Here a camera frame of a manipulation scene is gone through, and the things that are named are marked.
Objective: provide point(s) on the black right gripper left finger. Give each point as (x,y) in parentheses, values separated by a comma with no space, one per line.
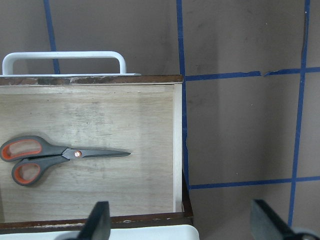
(96,227)

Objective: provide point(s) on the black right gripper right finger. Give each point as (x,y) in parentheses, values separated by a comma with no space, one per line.
(266,224)

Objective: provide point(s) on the dark wooden drawer cabinet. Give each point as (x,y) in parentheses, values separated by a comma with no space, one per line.
(183,217)

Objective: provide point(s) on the grey orange handled scissors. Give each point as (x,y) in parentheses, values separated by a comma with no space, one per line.
(36,155)

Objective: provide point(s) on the wooden drawer with dark front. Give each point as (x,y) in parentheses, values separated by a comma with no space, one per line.
(71,141)

